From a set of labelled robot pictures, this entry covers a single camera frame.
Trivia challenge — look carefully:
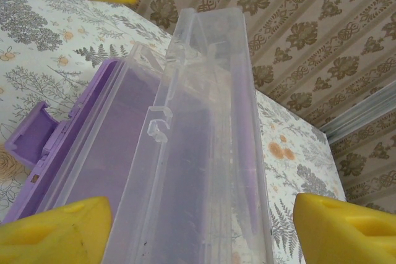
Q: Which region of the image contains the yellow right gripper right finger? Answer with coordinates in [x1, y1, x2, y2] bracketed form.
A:
[292, 192, 396, 264]

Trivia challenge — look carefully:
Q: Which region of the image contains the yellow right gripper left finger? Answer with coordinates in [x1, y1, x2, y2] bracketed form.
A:
[0, 195, 113, 264]

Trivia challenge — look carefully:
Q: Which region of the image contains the purple plastic tool box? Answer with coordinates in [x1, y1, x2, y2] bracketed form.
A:
[4, 7, 275, 264]

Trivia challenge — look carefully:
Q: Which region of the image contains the right aluminium corner post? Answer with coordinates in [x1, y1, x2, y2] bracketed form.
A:
[319, 85, 396, 147]

